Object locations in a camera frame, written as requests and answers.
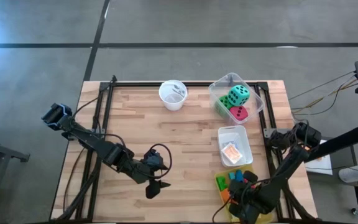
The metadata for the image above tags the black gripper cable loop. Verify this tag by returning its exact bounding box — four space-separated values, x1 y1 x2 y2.
149 142 173 180

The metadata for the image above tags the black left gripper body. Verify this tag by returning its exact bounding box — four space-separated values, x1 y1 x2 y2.
140 148 165 200

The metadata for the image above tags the grey metal stand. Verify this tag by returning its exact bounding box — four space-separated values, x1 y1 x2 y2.
0 133 30 218

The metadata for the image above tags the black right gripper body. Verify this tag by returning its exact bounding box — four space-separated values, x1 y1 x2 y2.
227 170 273 224

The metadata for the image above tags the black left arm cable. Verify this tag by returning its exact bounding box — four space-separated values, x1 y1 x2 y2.
71 75 117 121
99 133 130 156

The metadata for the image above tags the grey metal bracket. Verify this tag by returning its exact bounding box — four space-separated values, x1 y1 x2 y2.
263 127 281 139

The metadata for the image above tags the white bucket with face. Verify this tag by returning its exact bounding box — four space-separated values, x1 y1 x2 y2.
158 80 188 112

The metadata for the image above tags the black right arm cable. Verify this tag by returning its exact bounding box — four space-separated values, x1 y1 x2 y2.
212 198 230 223

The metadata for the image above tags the green toy brick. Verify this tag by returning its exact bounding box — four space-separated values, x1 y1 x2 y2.
216 176 229 191

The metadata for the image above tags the clear case with orange card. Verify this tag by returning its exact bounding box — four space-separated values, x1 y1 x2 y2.
221 142 244 164

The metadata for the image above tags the teal foam die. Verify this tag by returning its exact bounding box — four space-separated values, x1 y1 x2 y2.
227 84 250 107

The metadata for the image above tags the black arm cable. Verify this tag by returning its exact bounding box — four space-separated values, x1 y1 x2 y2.
99 133 130 156
71 75 117 121
212 198 230 223

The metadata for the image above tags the green foam die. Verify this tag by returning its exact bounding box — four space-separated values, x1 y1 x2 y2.
214 95 234 118

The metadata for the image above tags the black diagonal stand bar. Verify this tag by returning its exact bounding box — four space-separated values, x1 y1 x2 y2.
303 123 358 163

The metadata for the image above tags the red foam die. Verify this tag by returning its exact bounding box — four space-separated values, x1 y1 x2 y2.
229 105 249 121

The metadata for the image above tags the thin orange floor cable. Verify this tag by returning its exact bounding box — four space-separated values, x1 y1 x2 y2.
290 79 358 116

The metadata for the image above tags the yellow translucent plastic bin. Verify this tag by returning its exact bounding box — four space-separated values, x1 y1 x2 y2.
214 164 275 224

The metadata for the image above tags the white paper sheet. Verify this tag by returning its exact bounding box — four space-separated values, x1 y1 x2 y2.
304 138 334 176

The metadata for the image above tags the white rounded object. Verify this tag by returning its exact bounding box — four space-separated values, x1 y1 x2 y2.
338 164 358 184

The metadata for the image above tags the black table frame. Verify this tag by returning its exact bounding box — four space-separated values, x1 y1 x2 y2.
54 74 316 224

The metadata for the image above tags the white plastic bin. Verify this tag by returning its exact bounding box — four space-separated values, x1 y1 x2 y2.
218 125 254 168

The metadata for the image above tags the thin black floor cable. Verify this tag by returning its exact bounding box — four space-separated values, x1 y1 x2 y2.
288 70 357 101

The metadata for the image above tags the clear plastic bin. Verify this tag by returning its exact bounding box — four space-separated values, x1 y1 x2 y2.
208 72 265 126

